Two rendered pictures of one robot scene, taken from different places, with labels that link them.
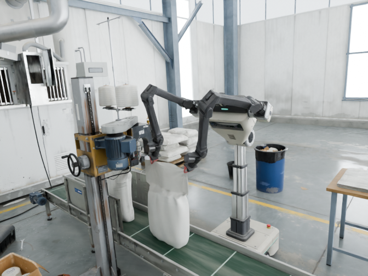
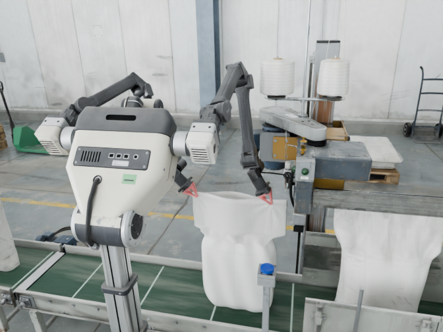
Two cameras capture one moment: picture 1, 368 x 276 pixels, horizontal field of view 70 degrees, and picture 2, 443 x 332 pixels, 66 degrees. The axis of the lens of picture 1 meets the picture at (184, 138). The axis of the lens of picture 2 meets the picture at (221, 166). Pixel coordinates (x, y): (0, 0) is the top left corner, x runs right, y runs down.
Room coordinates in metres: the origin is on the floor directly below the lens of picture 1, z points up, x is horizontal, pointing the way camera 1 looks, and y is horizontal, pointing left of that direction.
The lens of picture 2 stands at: (3.36, -0.63, 1.82)
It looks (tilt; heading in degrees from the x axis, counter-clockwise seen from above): 22 degrees down; 152
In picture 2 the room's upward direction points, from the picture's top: 1 degrees counter-clockwise
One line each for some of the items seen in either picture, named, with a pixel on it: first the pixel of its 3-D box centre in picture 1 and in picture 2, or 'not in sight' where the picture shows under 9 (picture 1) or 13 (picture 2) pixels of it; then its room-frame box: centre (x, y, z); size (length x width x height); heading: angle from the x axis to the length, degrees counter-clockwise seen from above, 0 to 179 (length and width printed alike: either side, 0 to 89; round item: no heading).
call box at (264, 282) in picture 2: not in sight; (267, 275); (2.36, 0.11, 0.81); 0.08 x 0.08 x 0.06; 48
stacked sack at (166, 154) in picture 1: (171, 150); not in sight; (5.13, 0.27, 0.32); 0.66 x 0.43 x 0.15; 140
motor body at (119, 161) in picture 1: (116, 152); (274, 145); (1.89, 0.50, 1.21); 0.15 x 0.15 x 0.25
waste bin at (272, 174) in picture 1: (270, 167); not in sight; (3.81, -1.28, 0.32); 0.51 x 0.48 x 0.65; 138
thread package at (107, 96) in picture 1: (107, 95); (333, 76); (2.18, 0.60, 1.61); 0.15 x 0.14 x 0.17; 48
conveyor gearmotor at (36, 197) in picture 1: (39, 197); not in sight; (3.10, 1.85, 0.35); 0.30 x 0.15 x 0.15; 48
